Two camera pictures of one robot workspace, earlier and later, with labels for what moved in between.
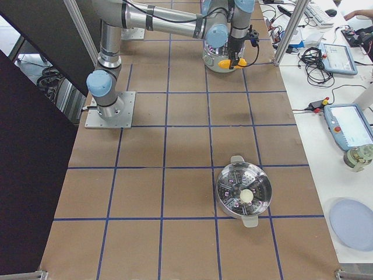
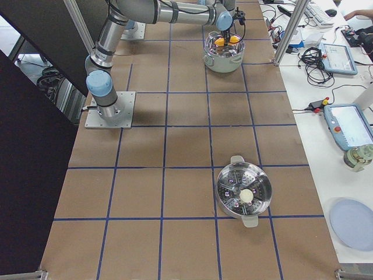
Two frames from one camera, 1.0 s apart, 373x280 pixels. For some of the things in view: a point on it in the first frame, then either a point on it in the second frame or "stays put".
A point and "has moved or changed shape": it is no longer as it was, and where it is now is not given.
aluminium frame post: x=291 y=31 stays put
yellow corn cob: x=226 y=63 has moved or changed shape
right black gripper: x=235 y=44 → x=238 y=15
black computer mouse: x=331 y=12 stays put
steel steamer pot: x=243 y=191 stays put
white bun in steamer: x=246 y=196 stays put
